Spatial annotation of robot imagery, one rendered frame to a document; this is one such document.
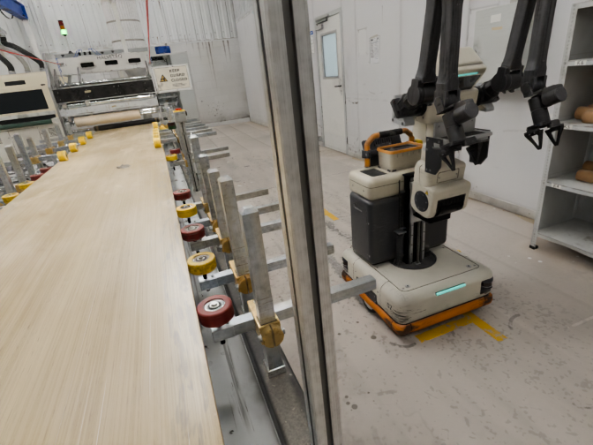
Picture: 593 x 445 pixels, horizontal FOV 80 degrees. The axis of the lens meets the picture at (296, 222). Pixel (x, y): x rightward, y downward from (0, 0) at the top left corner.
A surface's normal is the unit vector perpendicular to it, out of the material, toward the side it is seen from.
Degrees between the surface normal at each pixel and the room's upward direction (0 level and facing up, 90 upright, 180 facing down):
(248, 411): 0
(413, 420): 0
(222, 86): 90
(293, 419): 0
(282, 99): 90
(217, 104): 90
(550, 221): 90
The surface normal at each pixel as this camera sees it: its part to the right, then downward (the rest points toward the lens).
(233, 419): -0.11, -0.91
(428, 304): 0.35, 0.33
